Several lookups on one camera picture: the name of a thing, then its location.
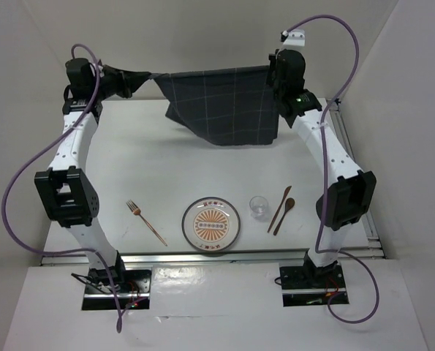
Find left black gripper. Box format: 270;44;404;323
88;64;149;101

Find dark grey checked cloth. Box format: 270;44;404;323
132;66;279;146

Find wooden knife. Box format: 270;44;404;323
267;185;292;233

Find wooden spoon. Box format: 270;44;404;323
273;197;295;236

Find clear drinking glass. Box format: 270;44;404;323
249;196;269;221

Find copper fork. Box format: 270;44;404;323
126;200;168;247

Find orange patterned dinner plate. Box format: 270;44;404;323
181;197;241;252

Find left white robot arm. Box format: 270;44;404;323
34;58;128;292

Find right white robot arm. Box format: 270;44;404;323
267;49;377;287

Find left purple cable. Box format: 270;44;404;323
0;43;130;333

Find aluminium rail right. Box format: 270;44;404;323
326;97;381;253

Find aluminium rail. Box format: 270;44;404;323
41;248;385;266
326;97;381;253

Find aluminium rail front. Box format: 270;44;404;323
41;248;385;266

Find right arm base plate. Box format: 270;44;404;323
274;265;349;307

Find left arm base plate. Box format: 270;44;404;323
72;268;152;311

